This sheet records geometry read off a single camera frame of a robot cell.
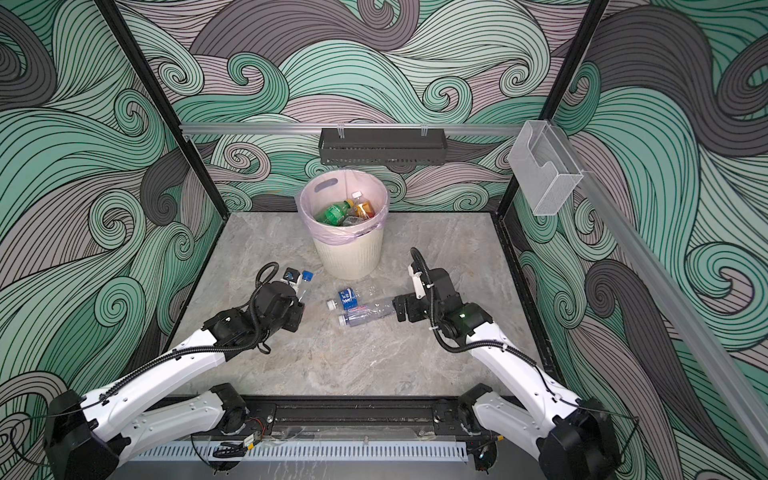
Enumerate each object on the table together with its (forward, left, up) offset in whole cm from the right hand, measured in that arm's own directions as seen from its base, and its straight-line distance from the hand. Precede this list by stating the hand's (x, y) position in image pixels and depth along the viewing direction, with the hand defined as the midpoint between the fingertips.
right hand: (410, 298), depth 81 cm
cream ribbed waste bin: (+14, +18, -3) cm, 23 cm away
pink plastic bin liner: (+35, +23, +10) cm, 43 cm away
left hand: (-2, +31, +1) cm, 31 cm away
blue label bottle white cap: (+4, +18, -8) cm, 20 cm away
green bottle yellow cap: (+26, +23, +7) cm, 35 cm away
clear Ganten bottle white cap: (+1, +12, -12) cm, 17 cm away
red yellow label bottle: (+31, +14, +4) cm, 34 cm away
